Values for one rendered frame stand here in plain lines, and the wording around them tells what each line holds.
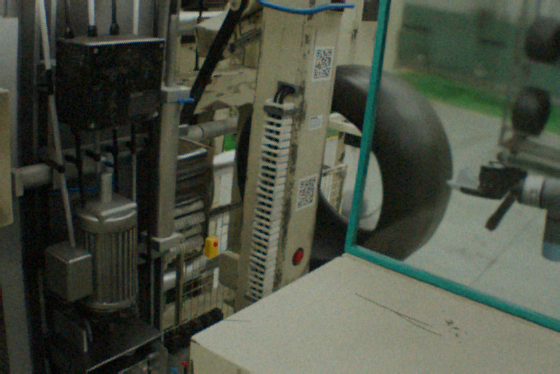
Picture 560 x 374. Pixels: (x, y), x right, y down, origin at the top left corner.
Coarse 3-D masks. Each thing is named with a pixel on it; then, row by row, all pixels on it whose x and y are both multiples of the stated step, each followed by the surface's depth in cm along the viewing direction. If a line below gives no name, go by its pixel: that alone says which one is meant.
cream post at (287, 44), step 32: (288, 0) 127; (320, 0) 126; (288, 32) 129; (320, 32) 129; (288, 64) 130; (256, 96) 137; (288, 96) 132; (320, 96) 136; (256, 128) 139; (320, 128) 140; (256, 160) 141; (288, 160) 136; (320, 160) 144; (288, 192) 138; (288, 224) 140; (288, 256) 144
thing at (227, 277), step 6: (222, 252) 171; (228, 252) 171; (222, 258) 171; (228, 258) 170; (234, 258) 169; (222, 264) 172; (228, 264) 170; (234, 264) 169; (222, 270) 172; (228, 270) 171; (234, 270) 170; (222, 276) 173; (228, 276) 171; (234, 276) 170; (222, 282) 173; (228, 282) 172; (234, 282) 171; (234, 288) 171
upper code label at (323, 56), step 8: (320, 48) 131; (328, 48) 133; (320, 56) 131; (328, 56) 134; (320, 64) 132; (328, 64) 135; (312, 72) 131; (320, 72) 133; (328, 72) 136; (312, 80) 131; (320, 80) 134
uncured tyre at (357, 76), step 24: (336, 72) 155; (360, 72) 157; (336, 96) 152; (360, 96) 150; (360, 120) 149; (240, 144) 173; (240, 168) 174; (240, 192) 176; (336, 216) 193; (336, 240) 192; (312, 264) 166
